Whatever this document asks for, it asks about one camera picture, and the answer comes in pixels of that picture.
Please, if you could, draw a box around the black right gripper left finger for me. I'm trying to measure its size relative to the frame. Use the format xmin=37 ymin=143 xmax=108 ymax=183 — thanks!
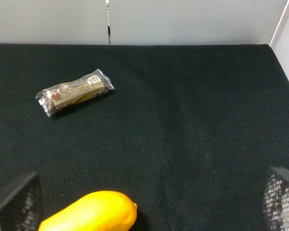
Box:
xmin=0 ymin=172 xmax=43 ymax=231

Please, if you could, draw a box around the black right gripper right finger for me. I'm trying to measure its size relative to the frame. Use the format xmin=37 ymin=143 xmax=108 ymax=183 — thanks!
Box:
xmin=263 ymin=167 xmax=289 ymax=231

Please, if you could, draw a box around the snack bar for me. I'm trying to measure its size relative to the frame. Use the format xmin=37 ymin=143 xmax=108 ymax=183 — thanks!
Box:
xmin=35 ymin=69 xmax=115 ymax=117

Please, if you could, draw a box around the yellow toy mango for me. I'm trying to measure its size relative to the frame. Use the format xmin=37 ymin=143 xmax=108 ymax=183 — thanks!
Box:
xmin=39 ymin=191 xmax=137 ymax=231

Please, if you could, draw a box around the black table cloth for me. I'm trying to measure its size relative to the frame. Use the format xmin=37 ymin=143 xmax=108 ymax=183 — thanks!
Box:
xmin=0 ymin=44 xmax=289 ymax=231

